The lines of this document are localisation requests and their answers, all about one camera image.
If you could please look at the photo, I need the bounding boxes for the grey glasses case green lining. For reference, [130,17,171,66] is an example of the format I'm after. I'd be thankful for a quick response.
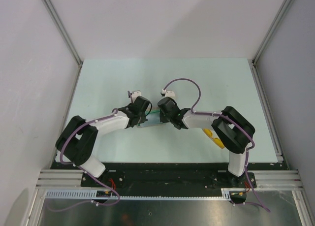
[137,107,166,128]

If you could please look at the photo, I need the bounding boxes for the aluminium frame post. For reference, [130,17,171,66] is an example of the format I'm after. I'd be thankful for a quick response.
[252,0,295,65]
[42,0,83,68]

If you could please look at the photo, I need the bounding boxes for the yellow sunglasses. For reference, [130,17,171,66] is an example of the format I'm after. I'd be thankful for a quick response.
[202,129,225,149]

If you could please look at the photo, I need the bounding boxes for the white slotted cable duct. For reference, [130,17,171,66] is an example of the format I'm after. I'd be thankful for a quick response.
[45,189,231,201]

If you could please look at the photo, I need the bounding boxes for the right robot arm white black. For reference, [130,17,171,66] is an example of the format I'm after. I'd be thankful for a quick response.
[157,97,255,187]

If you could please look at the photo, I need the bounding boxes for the aluminium frame crossbar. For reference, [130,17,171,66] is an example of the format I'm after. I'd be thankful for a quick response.
[36,169,304,191]

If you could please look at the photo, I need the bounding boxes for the right aluminium frame post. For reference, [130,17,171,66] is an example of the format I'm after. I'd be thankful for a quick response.
[252,0,295,65]

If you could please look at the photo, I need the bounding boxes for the right aluminium side rail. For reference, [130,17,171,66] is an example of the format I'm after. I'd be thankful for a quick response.
[248,60,286,162]

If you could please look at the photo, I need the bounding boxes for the left aluminium frame post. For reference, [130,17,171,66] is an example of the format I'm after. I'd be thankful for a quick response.
[42,0,83,68]

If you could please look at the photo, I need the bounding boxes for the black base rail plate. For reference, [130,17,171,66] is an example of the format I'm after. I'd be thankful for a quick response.
[50,161,257,197]

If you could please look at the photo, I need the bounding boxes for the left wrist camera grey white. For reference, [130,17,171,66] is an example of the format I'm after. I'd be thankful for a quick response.
[127,90,141,103]

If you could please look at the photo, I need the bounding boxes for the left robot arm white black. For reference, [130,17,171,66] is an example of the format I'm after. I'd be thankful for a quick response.
[55,96,152,187]

